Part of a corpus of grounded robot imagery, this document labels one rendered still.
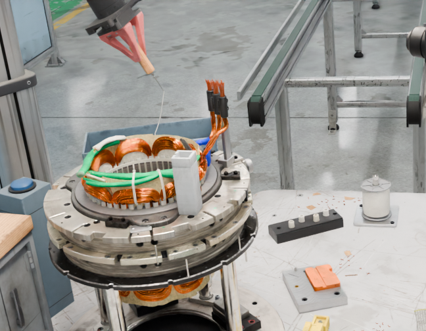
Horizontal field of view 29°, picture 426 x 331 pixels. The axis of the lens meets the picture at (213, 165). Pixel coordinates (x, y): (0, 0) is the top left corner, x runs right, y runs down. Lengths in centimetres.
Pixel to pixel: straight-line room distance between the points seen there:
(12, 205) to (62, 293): 21
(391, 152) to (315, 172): 40
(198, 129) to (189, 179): 47
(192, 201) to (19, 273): 33
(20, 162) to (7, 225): 39
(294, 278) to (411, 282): 21
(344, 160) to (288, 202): 207
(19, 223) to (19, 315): 14
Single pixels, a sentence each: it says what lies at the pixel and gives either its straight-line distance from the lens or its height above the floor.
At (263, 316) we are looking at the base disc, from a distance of 146.
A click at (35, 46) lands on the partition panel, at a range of 571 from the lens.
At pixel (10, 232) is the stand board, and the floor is 106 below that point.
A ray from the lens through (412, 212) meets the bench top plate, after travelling 181.
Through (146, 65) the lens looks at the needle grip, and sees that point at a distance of 149.
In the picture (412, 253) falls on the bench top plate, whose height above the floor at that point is 78.
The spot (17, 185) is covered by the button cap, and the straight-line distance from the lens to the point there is 149.
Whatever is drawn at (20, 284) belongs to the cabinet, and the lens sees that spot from 134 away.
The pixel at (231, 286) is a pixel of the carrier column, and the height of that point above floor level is 94.
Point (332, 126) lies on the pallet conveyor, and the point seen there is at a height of 2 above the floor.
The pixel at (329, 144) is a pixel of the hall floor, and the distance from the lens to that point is 411.
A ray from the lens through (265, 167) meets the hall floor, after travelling 391.
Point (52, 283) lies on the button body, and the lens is 157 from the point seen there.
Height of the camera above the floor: 164
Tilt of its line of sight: 24 degrees down
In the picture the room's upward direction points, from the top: 7 degrees counter-clockwise
